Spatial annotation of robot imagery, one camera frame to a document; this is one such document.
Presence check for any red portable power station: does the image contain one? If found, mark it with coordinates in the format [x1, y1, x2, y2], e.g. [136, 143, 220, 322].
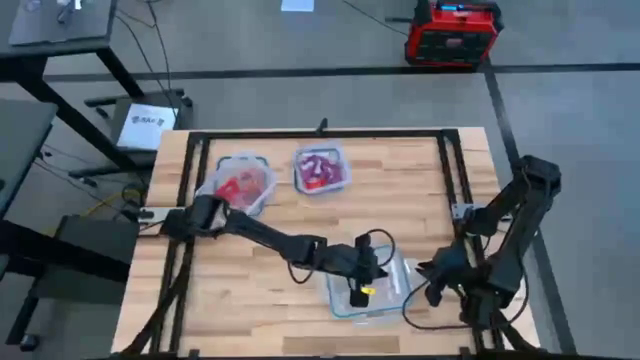
[404, 0, 507, 70]

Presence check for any white paper sheet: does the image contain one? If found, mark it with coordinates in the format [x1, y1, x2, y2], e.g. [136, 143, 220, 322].
[281, 0, 317, 13]

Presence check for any grey metal base plate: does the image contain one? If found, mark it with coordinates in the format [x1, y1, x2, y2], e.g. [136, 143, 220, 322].
[451, 201, 476, 221]
[138, 206, 174, 222]

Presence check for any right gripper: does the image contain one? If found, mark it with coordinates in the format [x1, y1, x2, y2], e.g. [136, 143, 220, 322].
[416, 244, 474, 309]

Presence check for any black table leg frame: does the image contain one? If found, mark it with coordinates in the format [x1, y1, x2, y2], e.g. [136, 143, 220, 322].
[0, 217, 134, 346]

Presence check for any dark grey box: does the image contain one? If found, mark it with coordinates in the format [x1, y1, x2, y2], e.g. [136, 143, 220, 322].
[34, 213, 142, 301]

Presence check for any white printed paper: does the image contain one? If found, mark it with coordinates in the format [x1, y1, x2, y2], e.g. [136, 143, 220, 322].
[117, 102, 180, 152]

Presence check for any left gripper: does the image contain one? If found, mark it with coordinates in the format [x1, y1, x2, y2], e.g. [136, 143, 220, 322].
[319, 232, 390, 309]

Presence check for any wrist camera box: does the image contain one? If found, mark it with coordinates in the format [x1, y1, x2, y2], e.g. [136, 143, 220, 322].
[349, 247, 379, 279]
[437, 252, 469, 281]

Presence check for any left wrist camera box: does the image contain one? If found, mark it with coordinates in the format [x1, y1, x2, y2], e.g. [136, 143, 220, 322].
[349, 247, 379, 279]

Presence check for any black floor cable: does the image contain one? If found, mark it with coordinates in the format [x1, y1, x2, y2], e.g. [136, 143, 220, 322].
[114, 0, 174, 119]

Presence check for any purple candy pack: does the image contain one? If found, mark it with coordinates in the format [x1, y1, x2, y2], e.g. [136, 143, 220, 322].
[298, 155, 331, 184]
[322, 159, 347, 187]

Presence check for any yellow cable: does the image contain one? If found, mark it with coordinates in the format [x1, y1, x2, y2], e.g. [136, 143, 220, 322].
[82, 189, 146, 219]

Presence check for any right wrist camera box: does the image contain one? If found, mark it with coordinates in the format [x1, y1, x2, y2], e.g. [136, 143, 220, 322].
[437, 252, 469, 281]

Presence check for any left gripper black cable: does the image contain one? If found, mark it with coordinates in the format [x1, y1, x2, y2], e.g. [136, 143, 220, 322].
[286, 228, 397, 286]

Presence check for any grey table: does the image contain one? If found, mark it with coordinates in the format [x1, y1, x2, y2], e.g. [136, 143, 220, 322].
[0, 0, 146, 166]
[0, 98, 60, 219]

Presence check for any clear container with blue rim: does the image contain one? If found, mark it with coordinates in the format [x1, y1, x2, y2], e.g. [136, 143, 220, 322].
[293, 145, 352, 196]

